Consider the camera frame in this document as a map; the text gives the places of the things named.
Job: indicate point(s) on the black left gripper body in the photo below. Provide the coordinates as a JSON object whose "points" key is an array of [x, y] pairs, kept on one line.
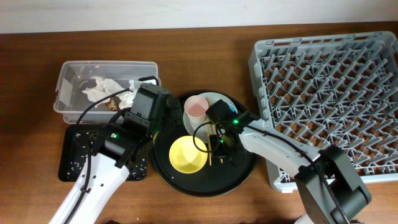
{"points": [[131, 111]]}

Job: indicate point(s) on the white tissue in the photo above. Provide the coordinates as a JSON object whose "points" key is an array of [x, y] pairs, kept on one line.
{"points": [[105, 87]]}

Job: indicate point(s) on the yellow bowl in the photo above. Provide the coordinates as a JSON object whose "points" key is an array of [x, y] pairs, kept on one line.
{"points": [[188, 155]]}

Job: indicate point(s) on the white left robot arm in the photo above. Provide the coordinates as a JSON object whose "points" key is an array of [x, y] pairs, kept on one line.
{"points": [[116, 150]]}

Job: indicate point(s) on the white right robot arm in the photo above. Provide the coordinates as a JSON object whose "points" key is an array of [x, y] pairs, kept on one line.
{"points": [[330, 188]]}

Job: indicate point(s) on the clear plastic waste bin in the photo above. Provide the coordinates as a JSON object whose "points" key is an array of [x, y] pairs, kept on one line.
{"points": [[76, 76]]}

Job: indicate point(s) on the grey dishwasher rack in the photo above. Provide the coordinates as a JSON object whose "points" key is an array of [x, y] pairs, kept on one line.
{"points": [[333, 90]]}

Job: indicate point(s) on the blue cup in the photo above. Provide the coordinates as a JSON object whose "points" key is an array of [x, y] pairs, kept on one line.
{"points": [[232, 108]]}

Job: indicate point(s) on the pink cup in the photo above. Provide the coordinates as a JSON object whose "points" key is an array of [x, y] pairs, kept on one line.
{"points": [[195, 107]]}

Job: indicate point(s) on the grey plate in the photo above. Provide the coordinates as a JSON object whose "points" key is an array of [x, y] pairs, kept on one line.
{"points": [[191, 127]]}

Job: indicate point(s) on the brown snack wrapper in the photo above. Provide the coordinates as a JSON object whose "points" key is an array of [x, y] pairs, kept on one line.
{"points": [[113, 104]]}

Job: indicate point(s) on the black round tray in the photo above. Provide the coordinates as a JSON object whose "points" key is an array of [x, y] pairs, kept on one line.
{"points": [[223, 176]]}

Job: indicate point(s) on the food scraps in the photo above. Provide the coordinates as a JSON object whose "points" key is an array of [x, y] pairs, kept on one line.
{"points": [[73, 159]]}

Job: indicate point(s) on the black rectangular tray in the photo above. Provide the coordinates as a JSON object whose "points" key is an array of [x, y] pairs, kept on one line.
{"points": [[84, 132]]}

